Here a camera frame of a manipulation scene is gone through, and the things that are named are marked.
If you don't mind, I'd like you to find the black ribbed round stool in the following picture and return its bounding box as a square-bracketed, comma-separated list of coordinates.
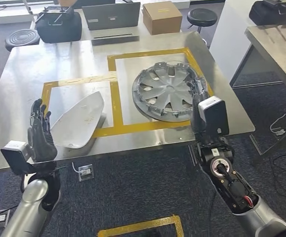
[4, 29, 41, 52]

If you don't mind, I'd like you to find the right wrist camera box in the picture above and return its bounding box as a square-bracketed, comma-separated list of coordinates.
[198, 95, 229, 136]

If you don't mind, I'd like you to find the yellow floor tape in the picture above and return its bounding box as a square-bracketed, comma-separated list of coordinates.
[97, 214, 185, 237]

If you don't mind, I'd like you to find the yellow workbench tape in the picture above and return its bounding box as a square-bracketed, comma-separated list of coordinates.
[41, 47, 214, 138]

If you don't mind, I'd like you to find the black smooth round stool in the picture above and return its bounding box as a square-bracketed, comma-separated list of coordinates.
[186, 8, 218, 35]

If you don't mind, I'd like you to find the grey side table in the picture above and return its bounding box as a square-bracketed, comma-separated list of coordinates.
[229, 23, 286, 102]

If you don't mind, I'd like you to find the white plastic car part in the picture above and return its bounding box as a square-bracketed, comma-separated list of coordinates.
[51, 91, 105, 150]

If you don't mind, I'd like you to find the silver wheel hubcap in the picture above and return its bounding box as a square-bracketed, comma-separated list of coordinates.
[132, 61, 207, 123]

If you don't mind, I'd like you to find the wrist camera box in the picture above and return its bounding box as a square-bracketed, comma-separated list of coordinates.
[198, 95, 229, 136]
[0, 140, 35, 176]

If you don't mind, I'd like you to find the grey laptop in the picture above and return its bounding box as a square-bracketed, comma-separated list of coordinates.
[82, 2, 141, 31]

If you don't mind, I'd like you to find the white partition panel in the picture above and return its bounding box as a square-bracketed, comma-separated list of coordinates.
[208, 0, 256, 83]

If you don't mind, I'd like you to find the black bag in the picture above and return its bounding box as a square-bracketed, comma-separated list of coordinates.
[248, 0, 286, 26]
[35, 5, 83, 44]

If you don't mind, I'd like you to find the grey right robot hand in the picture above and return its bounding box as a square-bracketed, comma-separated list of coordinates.
[190, 77, 211, 135]

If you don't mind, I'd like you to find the white cable with plug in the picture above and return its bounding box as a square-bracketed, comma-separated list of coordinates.
[269, 112, 286, 137]

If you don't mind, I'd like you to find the brown cardboard box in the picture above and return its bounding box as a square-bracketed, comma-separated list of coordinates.
[143, 0, 183, 36]

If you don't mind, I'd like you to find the black floor cable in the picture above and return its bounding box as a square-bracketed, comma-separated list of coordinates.
[269, 153, 286, 199]

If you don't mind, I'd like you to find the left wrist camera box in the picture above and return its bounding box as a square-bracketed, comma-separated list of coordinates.
[0, 140, 35, 176]

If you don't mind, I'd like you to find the steel workbench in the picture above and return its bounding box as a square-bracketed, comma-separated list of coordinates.
[0, 31, 256, 176]

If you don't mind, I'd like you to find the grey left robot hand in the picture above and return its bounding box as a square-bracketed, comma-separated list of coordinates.
[27, 98, 58, 163]

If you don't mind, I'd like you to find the white desk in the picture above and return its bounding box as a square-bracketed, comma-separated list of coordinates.
[0, 0, 39, 26]

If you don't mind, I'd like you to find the grey rear desk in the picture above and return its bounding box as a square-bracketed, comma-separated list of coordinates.
[30, 8, 184, 46]

